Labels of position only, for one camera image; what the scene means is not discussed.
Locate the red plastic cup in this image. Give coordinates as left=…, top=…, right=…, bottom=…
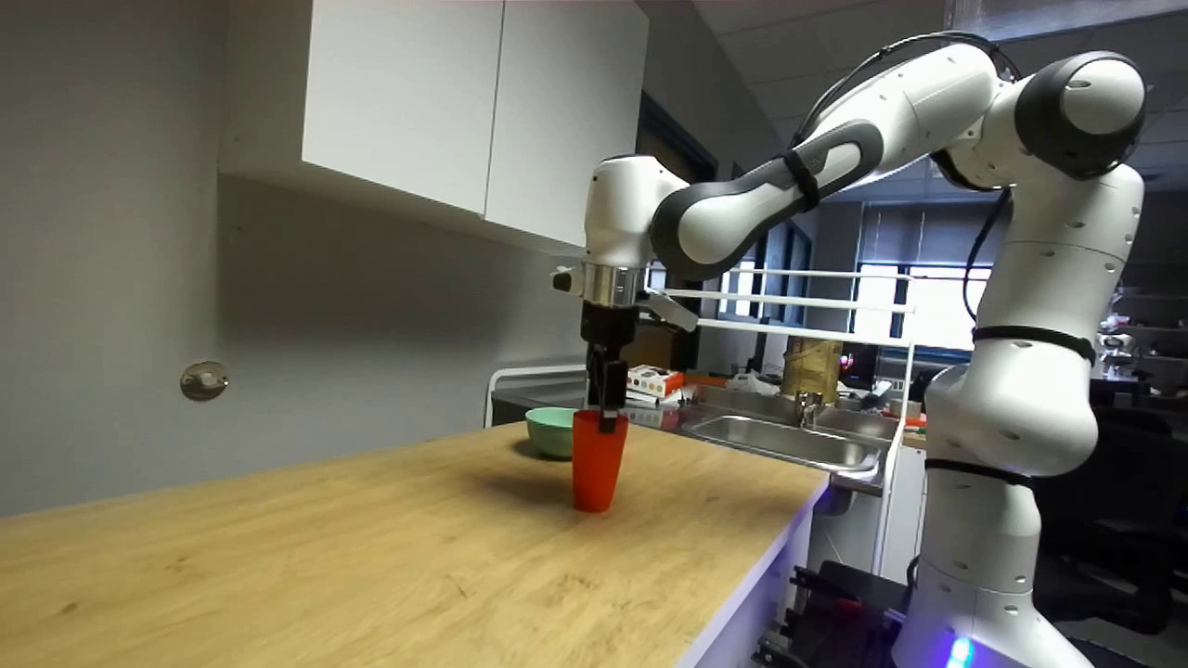
left=568, top=404, right=636, bottom=515

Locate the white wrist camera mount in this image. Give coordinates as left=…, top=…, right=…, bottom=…
left=636, top=294, right=706, bottom=343

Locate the round grey wall knob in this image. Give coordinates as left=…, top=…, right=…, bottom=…
left=179, top=355, right=234, bottom=404

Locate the green bowl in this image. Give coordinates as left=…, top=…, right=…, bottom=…
left=523, top=404, right=578, bottom=464

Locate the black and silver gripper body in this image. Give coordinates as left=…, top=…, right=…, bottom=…
left=549, top=255, right=647, bottom=360

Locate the red and white box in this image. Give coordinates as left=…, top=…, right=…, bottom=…
left=625, top=365, right=692, bottom=412

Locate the white wire dish rack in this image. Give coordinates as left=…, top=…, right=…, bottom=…
left=581, top=261, right=1002, bottom=588

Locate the white wall cabinet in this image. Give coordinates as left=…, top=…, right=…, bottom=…
left=219, top=0, right=653, bottom=261

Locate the black equipment under counter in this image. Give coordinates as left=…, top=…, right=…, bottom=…
left=753, top=556, right=918, bottom=668

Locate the black office chair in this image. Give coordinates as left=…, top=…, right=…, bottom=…
left=1043, top=383, right=1188, bottom=639

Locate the stainless steel sink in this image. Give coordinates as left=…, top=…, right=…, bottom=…
left=680, top=412, right=898, bottom=483

